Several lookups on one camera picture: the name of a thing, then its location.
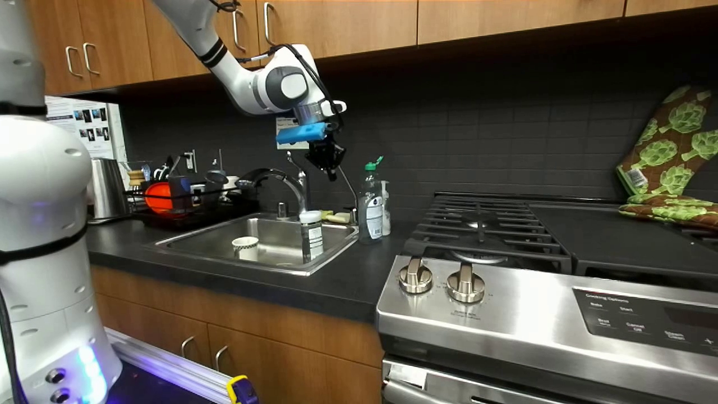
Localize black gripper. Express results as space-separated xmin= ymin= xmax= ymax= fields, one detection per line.
xmin=303 ymin=137 xmax=349 ymax=185

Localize clear pump soap bottle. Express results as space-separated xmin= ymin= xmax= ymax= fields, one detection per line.
xmin=358 ymin=175 xmax=387 ymax=243

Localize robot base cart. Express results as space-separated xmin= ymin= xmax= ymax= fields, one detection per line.
xmin=104 ymin=327 xmax=261 ymax=404

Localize large chrome faucet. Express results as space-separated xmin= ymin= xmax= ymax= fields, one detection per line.
xmin=250 ymin=166 xmax=311 ymax=224

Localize dish soap bottle green cap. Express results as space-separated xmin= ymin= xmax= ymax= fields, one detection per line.
xmin=365 ymin=156 xmax=394 ymax=241

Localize clear plastic bottle white cap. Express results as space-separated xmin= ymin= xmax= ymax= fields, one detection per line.
xmin=298 ymin=209 xmax=328 ymax=266

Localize yellow sponge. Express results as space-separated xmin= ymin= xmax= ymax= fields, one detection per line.
xmin=322 ymin=209 xmax=354 ymax=228

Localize stainless steel sink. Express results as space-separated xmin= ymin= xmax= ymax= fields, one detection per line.
xmin=154 ymin=211 xmax=361 ymax=282

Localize white cup in sink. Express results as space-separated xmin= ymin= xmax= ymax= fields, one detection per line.
xmin=230 ymin=233 xmax=261 ymax=255

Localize steel stove knob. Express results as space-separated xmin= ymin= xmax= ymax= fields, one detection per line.
xmin=445 ymin=261 xmax=487 ymax=307
xmin=396 ymin=256 xmax=439 ymax=297

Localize orange plate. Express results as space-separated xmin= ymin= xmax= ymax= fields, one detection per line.
xmin=144 ymin=180 xmax=178 ymax=219

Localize wooden base cabinets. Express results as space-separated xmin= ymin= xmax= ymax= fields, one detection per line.
xmin=89 ymin=264 xmax=389 ymax=404

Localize stainless kettle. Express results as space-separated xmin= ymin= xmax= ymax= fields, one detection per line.
xmin=85 ymin=156 xmax=130 ymax=228

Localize stainless gas stove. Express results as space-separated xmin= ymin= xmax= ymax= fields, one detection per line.
xmin=374 ymin=192 xmax=718 ymax=404

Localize green patterned oven mitt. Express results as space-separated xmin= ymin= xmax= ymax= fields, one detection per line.
xmin=616 ymin=84 xmax=718 ymax=206

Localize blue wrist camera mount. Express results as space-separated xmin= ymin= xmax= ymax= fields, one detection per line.
xmin=275 ymin=121 xmax=333 ymax=150

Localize black wire dish rack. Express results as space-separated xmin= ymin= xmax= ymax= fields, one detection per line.
xmin=124 ymin=173 xmax=261 ymax=230

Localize wooden wall cabinets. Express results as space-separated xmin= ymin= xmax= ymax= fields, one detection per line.
xmin=28 ymin=0 xmax=718 ymax=100

